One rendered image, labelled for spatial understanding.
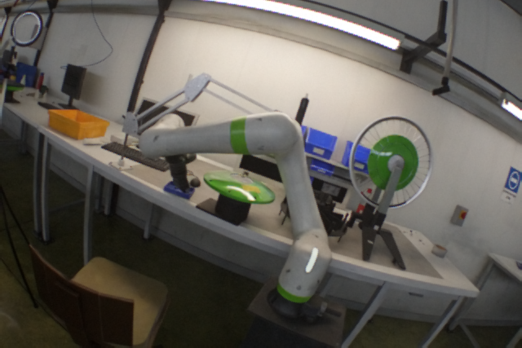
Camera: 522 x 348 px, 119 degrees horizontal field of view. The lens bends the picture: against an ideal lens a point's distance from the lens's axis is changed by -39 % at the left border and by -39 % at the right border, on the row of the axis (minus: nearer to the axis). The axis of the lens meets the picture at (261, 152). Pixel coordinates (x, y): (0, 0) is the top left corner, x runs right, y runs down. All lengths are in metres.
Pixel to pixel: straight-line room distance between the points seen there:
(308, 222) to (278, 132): 0.36
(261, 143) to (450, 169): 1.86
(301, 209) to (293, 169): 0.14
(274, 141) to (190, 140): 0.26
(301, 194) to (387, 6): 1.81
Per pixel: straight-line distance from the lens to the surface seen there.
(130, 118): 1.26
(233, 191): 0.93
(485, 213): 2.68
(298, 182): 0.85
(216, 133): 0.72
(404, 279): 1.22
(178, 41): 2.32
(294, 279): 0.78
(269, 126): 0.67
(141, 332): 0.91
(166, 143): 0.81
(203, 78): 1.14
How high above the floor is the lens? 1.36
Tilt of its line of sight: 8 degrees down
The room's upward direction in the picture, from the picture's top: 18 degrees clockwise
